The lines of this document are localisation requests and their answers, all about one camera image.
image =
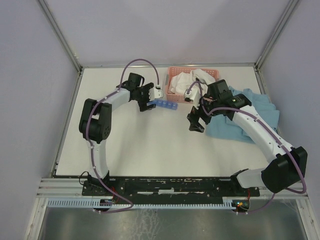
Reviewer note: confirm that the left aluminium frame post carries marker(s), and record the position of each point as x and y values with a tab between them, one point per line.
59	34

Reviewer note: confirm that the blue weekly pill organizer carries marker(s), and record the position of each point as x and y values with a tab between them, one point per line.
164	104

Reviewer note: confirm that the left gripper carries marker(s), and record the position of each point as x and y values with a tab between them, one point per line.
143	106

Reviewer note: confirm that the pink plastic basket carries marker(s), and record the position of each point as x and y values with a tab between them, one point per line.
178	69

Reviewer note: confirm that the right aluminium frame post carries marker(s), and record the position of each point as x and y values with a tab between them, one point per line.
279	28

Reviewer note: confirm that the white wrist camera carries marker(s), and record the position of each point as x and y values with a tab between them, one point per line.
155	93
193	96

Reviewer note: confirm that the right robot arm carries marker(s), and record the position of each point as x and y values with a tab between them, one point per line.
286	164

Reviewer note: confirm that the aluminium front rail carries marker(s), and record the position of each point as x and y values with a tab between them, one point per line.
70	188

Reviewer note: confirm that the white cloth in basket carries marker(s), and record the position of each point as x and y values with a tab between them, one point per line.
181	82

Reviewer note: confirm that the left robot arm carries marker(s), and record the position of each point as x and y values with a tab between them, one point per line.
95	123

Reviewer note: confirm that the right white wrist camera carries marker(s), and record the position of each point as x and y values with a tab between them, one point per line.
193	96

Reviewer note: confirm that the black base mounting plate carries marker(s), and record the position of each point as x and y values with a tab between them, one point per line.
147	190

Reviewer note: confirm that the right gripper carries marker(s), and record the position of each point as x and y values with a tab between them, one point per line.
193	117

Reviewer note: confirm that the aluminium frame post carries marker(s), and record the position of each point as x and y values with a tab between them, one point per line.
59	34
279	28

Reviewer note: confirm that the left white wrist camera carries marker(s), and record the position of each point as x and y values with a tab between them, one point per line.
155	93

